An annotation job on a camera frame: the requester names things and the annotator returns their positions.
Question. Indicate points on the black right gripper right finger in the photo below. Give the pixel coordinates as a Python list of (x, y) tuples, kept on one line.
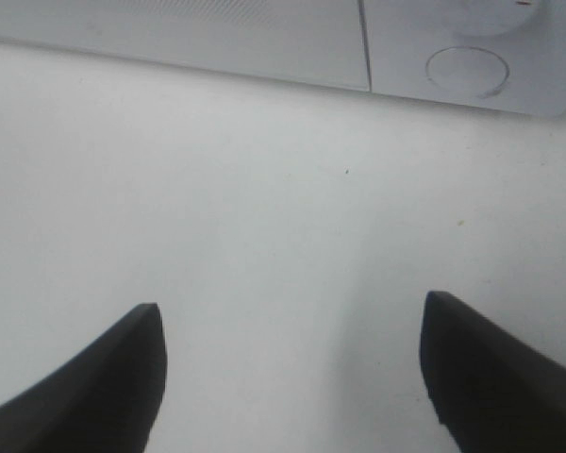
[(491, 391)]

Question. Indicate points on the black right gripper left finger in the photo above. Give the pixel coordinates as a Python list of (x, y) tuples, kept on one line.
[(104, 399)]

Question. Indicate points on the round white door button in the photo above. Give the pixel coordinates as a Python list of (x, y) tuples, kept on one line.
[(468, 71)]

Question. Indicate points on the white timer knob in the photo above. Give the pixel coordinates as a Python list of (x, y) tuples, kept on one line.
[(487, 18)]

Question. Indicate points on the white microwave door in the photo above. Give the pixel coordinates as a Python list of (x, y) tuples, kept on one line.
[(316, 42)]

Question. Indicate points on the white microwave oven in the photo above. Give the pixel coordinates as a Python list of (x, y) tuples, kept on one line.
[(504, 55)]

